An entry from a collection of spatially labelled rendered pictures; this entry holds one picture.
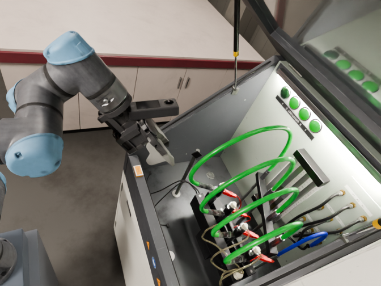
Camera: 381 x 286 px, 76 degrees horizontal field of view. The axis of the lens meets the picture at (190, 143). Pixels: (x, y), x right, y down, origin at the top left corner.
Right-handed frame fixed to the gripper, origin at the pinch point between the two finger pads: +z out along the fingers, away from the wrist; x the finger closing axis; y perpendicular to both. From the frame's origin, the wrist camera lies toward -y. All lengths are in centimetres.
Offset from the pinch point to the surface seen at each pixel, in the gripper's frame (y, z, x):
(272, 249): -8.6, 44.6, 16.6
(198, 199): 7.5, 37.6, -10.7
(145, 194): 24.0, 24.8, -15.5
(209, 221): 7.3, 40.8, -1.5
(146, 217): 25.8, 26.4, -6.6
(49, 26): 51, -29, -155
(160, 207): 26, 39, -18
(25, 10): 61, -44, -172
